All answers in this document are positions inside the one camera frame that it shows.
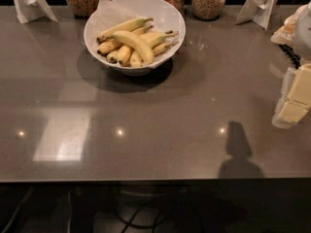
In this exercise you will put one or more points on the glass jar of grains right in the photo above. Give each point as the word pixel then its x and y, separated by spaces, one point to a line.
pixel 207 9

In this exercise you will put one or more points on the white ceramic bowl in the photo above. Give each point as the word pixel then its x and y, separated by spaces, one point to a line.
pixel 166 18

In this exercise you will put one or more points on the large front yellow banana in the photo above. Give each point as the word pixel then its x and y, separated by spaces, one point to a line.
pixel 136 42

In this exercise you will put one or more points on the small yellow banana centre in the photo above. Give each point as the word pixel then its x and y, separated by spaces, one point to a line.
pixel 124 54

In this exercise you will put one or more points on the small left spotted banana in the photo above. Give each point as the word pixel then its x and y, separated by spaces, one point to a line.
pixel 108 46

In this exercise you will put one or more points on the white paper stand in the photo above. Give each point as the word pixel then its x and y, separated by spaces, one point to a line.
pixel 28 10
pixel 257 11

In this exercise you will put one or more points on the small yellow banana bottom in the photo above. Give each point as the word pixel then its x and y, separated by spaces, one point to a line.
pixel 112 56

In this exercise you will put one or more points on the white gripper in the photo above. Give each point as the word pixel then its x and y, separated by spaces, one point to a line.
pixel 303 36

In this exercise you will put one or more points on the white paper liner in bowl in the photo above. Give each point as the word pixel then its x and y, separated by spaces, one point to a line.
pixel 109 14

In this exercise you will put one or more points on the table pedestal base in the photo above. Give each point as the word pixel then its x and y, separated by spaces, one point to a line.
pixel 150 209

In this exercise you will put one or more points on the white paper stand left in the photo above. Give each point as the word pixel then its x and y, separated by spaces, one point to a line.
pixel 28 10

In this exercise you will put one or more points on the small yellow banana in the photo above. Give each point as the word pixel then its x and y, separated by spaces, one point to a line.
pixel 112 56
pixel 124 54

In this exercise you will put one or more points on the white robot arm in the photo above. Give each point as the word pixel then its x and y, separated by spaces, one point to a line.
pixel 296 32

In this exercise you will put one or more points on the small lower right banana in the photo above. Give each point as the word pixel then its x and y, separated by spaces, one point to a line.
pixel 163 47

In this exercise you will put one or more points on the long top yellow banana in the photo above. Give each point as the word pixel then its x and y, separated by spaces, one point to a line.
pixel 129 25

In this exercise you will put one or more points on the white paper stand right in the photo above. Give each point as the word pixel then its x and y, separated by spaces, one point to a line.
pixel 257 11

